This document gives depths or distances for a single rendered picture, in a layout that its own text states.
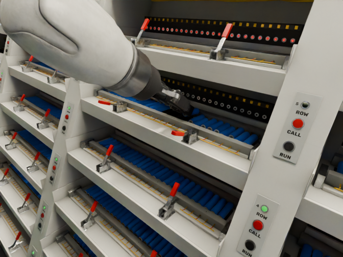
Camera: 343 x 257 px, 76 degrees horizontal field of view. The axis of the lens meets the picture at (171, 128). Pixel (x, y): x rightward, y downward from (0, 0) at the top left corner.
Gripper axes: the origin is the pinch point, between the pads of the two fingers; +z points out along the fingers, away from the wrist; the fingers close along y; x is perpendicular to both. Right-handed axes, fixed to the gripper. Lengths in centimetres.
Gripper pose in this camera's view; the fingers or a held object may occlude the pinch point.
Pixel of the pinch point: (181, 107)
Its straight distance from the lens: 59.3
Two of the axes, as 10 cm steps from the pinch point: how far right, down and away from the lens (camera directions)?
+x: -3.8, 9.3, -0.1
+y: -7.8, -3.2, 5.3
